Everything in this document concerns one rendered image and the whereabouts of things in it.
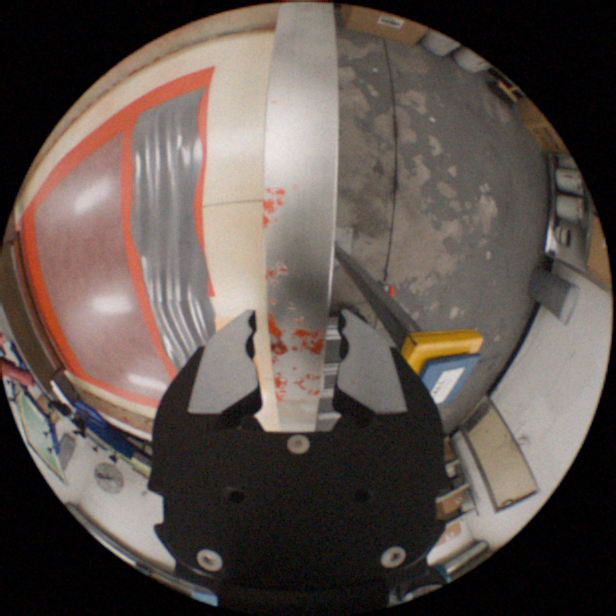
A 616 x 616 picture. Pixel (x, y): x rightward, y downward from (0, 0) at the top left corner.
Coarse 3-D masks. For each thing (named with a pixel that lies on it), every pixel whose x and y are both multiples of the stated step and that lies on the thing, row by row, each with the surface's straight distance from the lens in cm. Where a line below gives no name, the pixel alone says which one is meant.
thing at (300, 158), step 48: (144, 48) 26; (288, 48) 16; (336, 48) 16; (96, 96) 32; (288, 96) 13; (336, 96) 13; (48, 144) 42; (288, 144) 11; (336, 144) 11; (288, 192) 10; (336, 192) 11; (288, 240) 11; (288, 288) 11; (288, 336) 13; (288, 384) 16; (144, 432) 44
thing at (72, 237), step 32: (160, 96) 22; (128, 128) 23; (64, 160) 36; (96, 160) 26; (128, 160) 21; (64, 192) 33; (96, 192) 25; (128, 192) 21; (32, 224) 50; (64, 224) 33; (96, 224) 25; (128, 224) 20; (32, 256) 53; (64, 256) 34; (96, 256) 26; (128, 256) 21; (32, 288) 61; (64, 288) 38; (96, 288) 28; (128, 288) 22
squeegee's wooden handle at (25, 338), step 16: (0, 256) 59; (0, 272) 58; (0, 288) 58; (16, 288) 59; (0, 304) 58; (16, 304) 58; (16, 320) 58; (16, 336) 59; (32, 336) 59; (32, 352) 60; (32, 368) 60; (48, 368) 61; (48, 384) 62
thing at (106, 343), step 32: (64, 320) 44; (96, 320) 31; (128, 320) 25; (64, 352) 58; (96, 352) 38; (128, 352) 29; (160, 352) 24; (96, 384) 52; (128, 384) 37; (160, 384) 30
